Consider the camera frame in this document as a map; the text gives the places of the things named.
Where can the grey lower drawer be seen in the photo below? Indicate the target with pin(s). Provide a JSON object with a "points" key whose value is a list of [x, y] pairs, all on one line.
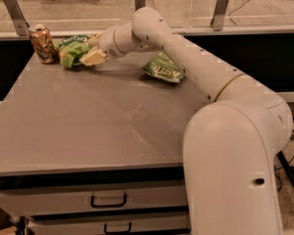
{"points": [[157, 223]]}

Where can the green kettle chip bag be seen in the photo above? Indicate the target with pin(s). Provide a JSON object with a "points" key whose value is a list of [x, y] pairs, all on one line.
{"points": [[162, 67]]}

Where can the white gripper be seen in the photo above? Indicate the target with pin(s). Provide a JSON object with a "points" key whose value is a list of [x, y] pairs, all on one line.
{"points": [[108, 43]]}

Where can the green rice chip bag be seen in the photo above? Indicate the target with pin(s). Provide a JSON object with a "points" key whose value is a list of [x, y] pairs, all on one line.
{"points": [[72, 49]]}

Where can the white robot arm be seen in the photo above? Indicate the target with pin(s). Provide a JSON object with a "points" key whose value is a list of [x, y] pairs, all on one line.
{"points": [[230, 144]]}

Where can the grey drawer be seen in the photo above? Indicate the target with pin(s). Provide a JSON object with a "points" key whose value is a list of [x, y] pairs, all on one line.
{"points": [[157, 223], [93, 198]]}

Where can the right metal bracket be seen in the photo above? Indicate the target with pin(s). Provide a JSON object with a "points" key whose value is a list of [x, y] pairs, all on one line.
{"points": [[219, 15]]}

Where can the grey upper drawer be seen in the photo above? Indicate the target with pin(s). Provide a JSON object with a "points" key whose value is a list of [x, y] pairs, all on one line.
{"points": [[93, 198]]}

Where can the orange soda can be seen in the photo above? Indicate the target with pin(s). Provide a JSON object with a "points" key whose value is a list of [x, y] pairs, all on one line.
{"points": [[42, 43]]}

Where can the left metal bracket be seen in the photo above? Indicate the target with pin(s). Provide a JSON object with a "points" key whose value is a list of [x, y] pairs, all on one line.
{"points": [[18, 19]]}

